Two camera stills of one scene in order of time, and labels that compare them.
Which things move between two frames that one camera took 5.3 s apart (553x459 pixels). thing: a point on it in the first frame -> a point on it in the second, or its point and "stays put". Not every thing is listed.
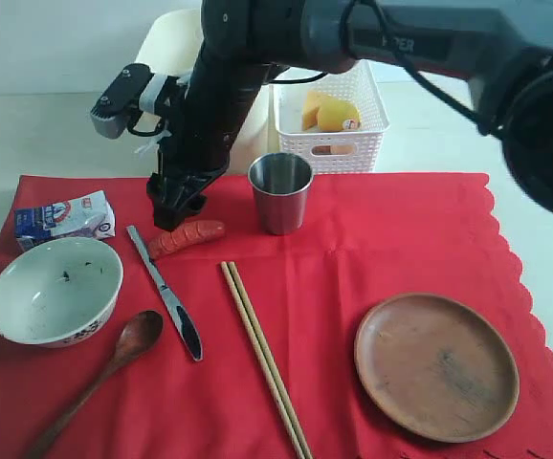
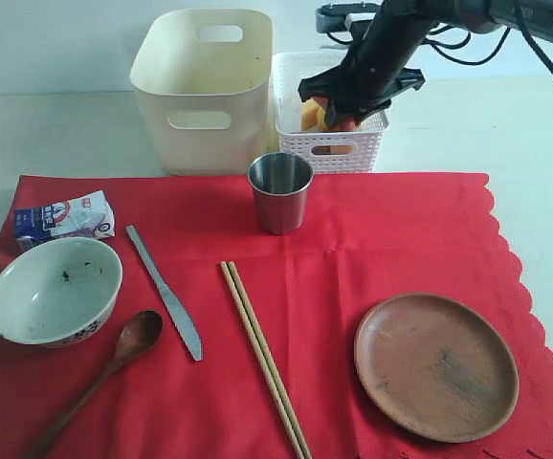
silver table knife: (177, 314) stays put
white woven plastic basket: (338, 121) stays put
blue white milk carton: (88, 216) stays put
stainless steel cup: (280, 182) stays put
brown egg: (333, 150) stays put
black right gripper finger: (194, 205) -> (361, 116)
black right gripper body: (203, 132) -> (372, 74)
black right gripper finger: (166, 215) -> (330, 117)
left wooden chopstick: (268, 376) stays put
